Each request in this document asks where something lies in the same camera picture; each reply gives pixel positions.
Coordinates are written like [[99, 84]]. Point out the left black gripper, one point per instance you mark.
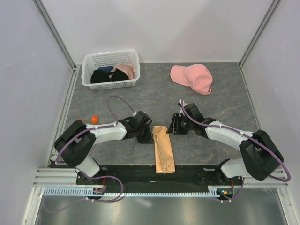
[[148, 138]]

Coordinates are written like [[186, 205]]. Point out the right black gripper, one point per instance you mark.
[[174, 127]]

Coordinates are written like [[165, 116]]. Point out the peach cloth napkin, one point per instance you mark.
[[164, 158]]

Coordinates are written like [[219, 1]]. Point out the orange handled spoon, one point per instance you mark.
[[94, 120]]

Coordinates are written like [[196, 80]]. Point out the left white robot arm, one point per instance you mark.
[[74, 145]]

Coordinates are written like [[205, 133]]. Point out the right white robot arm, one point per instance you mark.
[[260, 158]]

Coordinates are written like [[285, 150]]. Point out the pink baseball cap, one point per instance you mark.
[[195, 76]]

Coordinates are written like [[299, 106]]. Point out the light pink cap in basket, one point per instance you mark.
[[128, 69]]

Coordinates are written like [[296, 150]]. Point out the black cap in basket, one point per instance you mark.
[[104, 77]]

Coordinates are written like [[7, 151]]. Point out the blue cap in basket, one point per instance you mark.
[[106, 69]]

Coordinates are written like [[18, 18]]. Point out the white plastic basket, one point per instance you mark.
[[92, 62]]

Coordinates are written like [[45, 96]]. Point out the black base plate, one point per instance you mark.
[[185, 177]]

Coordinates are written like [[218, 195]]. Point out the white slotted cable duct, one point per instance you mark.
[[99, 192]]

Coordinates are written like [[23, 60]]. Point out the aluminium front rail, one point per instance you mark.
[[56, 177]]

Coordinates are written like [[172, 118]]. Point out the right aluminium frame post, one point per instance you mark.
[[259, 31]]

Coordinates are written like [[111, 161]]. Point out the aluminium frame post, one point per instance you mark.
[[48, 21], [259, 31]]

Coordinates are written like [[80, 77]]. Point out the left aluminium frame post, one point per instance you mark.
[[48, 21]]

